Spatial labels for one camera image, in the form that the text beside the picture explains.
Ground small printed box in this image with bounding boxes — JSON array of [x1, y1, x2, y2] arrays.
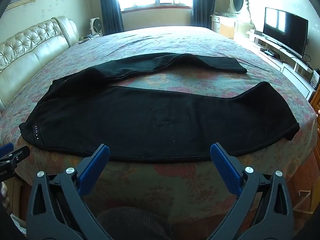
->
[[311, 70, 320, 89]]

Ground white television stand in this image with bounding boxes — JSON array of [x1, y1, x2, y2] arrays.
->
[[246, 29, 318, 100]]

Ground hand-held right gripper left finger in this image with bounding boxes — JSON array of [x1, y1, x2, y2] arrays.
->
[[26, 144, 118, 240]]

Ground black pants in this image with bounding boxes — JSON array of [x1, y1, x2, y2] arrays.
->
[[19, 52, 300, 164]]

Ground bed with floral bedspread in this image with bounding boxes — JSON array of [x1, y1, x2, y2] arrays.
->
[[0, 26, 320, 230]]

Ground white vanity dresser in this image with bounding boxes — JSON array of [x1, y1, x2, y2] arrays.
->
[[210, 12, 255, 40]]

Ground beige tufted leather headboard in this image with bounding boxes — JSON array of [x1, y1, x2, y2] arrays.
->
[[0, 16, 80, 112]]

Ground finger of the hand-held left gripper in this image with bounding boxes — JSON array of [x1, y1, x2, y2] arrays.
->
[[0, 146, 31, 167], [0, 142, 14, 157]]

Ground black curved television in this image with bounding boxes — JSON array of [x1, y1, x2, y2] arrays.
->
[[262, 7, 309, 58]]

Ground white box fan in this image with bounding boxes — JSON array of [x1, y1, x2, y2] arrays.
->
[[89, 17, 102, 37]]

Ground wooden cabinet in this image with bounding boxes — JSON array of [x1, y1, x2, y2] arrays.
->
[[309, 82, 320, 140]]

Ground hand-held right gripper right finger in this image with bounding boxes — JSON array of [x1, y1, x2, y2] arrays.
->
[[200, 142, 294, 240]]

